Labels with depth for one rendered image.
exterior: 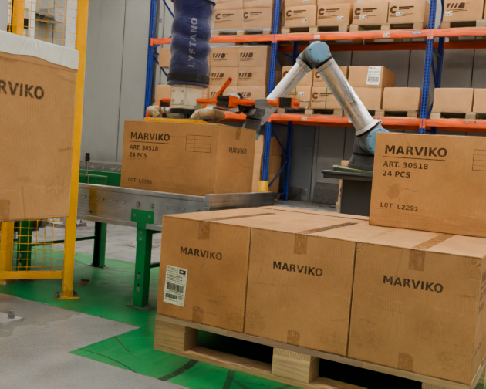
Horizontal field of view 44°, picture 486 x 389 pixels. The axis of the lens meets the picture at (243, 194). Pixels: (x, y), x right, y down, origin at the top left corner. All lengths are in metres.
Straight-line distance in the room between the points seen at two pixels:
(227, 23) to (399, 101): 3.54
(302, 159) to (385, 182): 9.42
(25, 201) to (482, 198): 1.78
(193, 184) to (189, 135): 0.25
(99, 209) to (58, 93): 1.81
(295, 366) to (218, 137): 1.26
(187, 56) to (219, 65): 8.30
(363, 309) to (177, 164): 1.42
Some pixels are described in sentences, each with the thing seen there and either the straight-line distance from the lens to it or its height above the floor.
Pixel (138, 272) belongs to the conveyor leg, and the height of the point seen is 0.18.
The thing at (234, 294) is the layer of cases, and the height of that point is 0.28.
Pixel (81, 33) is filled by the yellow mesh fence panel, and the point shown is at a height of 1.36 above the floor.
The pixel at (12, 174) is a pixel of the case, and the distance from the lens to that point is 1.40.
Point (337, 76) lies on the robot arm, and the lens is 3.49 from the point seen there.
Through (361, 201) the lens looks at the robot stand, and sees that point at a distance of 3.67.
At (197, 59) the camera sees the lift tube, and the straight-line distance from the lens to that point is 3.26.
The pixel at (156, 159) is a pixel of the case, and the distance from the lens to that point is 3.20.
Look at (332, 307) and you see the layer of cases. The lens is 2.13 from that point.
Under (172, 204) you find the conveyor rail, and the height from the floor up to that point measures 0.54.
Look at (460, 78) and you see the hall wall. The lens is 11.47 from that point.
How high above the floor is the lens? 0.80
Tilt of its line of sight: 4 degrees down
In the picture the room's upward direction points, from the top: 4 degrees clockwise
